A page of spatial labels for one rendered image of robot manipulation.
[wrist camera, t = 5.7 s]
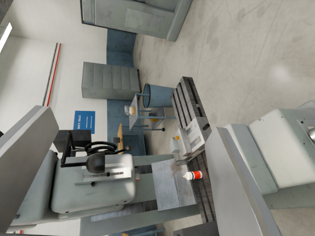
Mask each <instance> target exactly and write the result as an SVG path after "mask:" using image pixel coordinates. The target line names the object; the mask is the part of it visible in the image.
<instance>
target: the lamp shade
mask: <svg viewBox="0 0 315 236"><path fill-rule="evenodd" d="M86 169H87V170H88V171H89V172H90V173H95V174H100V173H105V152H104V153H95V154H92V155H90V156H89V157H88V158H87V161H86Z"/></svg>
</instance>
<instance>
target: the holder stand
mask: <svg viewBox="0 0 315 236"><path fill-rule="evenodd" d="M173 236H219V231H218V225H217V223H216V221H210V222H207V223H203V224H199V225H195V226H191V227H187V228H183V229H179V230H176V231H173Z"/></svg>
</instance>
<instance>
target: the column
mask: <svg viewBox="0 0 315 236"><path fill-rule="evenodd" d="M133 158H134V165H135V166H137V167H138V168H135V172H139V174H140V182H139V183H136V190H137V195H136V197H135V198H134V199H133V200H132V201H130V202H128V203H125V204H124V207H123V208H122V209H121V210H119V211H115V212H109V213H104V214H97V215H91V216H86V217H81V219H80V234H79V236H105V235H109V234H114V233H118V232H122V231H127V230H131V229H137V228H141V227H146V226H150V225H154V224H159V223H163V222H167V221H173V220H177V219H181V218H186V217H190V216H194V215H199V214H200V210H199V207H198V204H194V205H189V206H182V207H177V208H172V209H166V210H162V211H158V206H157V199H156V192H155V186H154V179H153V173H152V166H151V164H152V163H155V162H160V161H165V160H170V159H173V158H174V155H173V154H165V155H144V156H133Z"/></svg>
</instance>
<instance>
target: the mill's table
mask: <svg viewBox="0 0 315 236"><path fill-rule="evenodd" d="M176 87H177V88H175V90H174V91H173V93H172V95H171V96H170V97H171V101H172V105H173V109H174V113H175V117H176V121H177V125H178V128H186V127H187V126H188V125H189V124H190V123H191V121H192V120H193V119H194V118H195V117H207V116H206V114H205V111H204V108H203V105H202V102H201V100H200V97H199V95H198V92H197V89H196V87H195V83H194V81H193V78H192V77H185V76H182V78H181V79H180V82H179V83H178V85H177V86H176ZM188 168H189V172H192V171H201V173H202V178H199V179H192V183H193V187H194V191H195V195H196V199H197V203H198V207H199V210H200V214H201V218H202V223H207V222H210V221H216V223H217V218H216V212H215V207H214V201H213V195H212V189H211V184H210V176H209V170H208V165H207V159H206V153H205V151H204V152H202V153H201V154H200V155H198V156H197V157H196V158H195V159H193V160H192V161H190V162H189V163H188Z"/></svg>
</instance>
